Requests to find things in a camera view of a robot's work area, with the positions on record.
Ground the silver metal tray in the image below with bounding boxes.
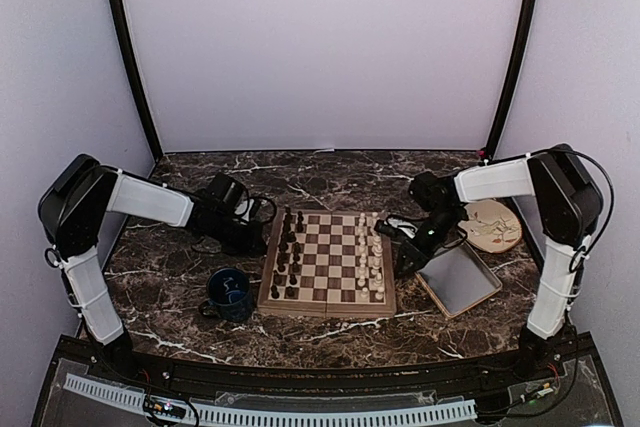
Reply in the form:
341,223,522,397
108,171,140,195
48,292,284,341
415,242,503,319

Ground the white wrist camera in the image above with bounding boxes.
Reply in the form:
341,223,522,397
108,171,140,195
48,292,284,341
374,217,418,241
235,198,261,221

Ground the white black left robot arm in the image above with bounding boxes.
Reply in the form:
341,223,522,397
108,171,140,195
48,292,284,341
37,153,277,346

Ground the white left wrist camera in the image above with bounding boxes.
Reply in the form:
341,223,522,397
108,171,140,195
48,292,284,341
235,198,261,221

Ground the cream floral ceramic plate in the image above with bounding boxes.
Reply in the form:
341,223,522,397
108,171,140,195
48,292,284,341
459,199,523,254

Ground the wooden folding chess board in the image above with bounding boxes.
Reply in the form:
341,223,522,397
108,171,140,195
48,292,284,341
257,207,397,318

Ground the black left frame post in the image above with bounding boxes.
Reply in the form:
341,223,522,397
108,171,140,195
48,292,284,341
109,0,164,162

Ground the dark wooden chess queen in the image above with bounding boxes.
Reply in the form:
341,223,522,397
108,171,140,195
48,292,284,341
277,252,289,272

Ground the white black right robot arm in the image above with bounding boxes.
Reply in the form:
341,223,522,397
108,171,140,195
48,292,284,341
394,144,615,340

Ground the white slotted cable duct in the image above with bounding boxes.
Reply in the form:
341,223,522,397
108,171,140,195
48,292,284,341
62,374,477,426

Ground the white chess pieces row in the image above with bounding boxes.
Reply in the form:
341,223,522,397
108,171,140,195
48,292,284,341
356,212,386,303

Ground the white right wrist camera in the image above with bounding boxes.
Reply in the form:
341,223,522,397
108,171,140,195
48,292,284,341
374,217,418,241

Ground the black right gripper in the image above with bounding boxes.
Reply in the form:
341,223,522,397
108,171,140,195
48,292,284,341
393,207,463,278

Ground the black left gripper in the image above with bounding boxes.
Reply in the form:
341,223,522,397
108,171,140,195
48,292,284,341
211,211,269,257

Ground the black right frame post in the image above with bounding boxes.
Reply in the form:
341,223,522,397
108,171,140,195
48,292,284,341
483,0,536,161

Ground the black frame post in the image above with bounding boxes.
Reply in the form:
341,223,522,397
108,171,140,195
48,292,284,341
483,0,536,161
109,0,164,162

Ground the dark blue enamel mug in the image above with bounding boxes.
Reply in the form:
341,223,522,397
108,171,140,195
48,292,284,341
198,267,254,323

